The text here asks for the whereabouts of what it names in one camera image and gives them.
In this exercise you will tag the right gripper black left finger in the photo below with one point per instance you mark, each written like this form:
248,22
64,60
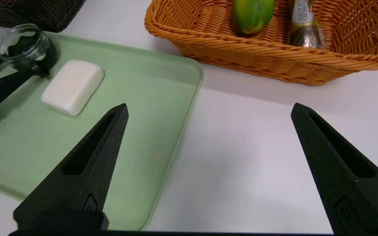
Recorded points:
87,183

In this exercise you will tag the orange wicker basket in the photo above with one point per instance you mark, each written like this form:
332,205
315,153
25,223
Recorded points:
258,62

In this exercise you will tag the green lime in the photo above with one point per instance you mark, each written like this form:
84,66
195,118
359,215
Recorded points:
251,16

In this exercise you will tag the light green plastic tray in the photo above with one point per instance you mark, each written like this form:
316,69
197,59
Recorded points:
136,114

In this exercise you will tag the white soap bar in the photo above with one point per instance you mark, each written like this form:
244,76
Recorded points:
72,87

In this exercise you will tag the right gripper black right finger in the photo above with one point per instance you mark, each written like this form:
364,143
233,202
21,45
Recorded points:
349,190

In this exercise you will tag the dark brown wicker basket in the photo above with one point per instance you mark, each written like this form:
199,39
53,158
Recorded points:
38,13

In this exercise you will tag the chocolate ball pack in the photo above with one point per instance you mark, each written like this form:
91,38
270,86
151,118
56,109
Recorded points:
307,36

